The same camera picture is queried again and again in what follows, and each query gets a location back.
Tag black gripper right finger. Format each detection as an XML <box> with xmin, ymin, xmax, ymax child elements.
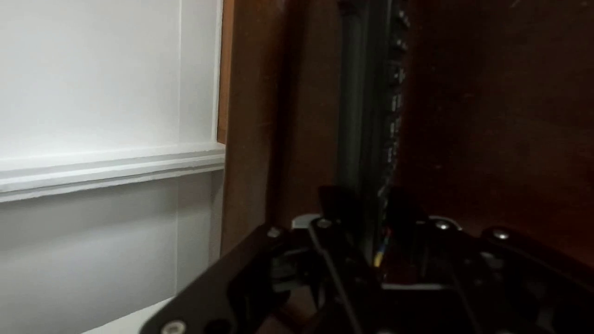
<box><xmin>382</xmin><ymin>215</ymin><xmax>594</xmax><ymax>334</ymax></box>

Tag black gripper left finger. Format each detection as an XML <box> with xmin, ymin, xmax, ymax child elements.
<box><xmin>139</xmin><ymin>213</ymin><xmax>375</xmax><ymax>334</ymax></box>

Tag black remote with buttons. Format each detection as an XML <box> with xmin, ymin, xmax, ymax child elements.
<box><xmin>332</xmin><ymin>0</ymin><xmax>414</xmax><ymax>268</ymax></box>

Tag dark wooden side table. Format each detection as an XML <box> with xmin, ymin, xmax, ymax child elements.
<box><xmin>215</xmin><ymin>0</ymin><xmax>594</xmax><ymax>279</ymax></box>

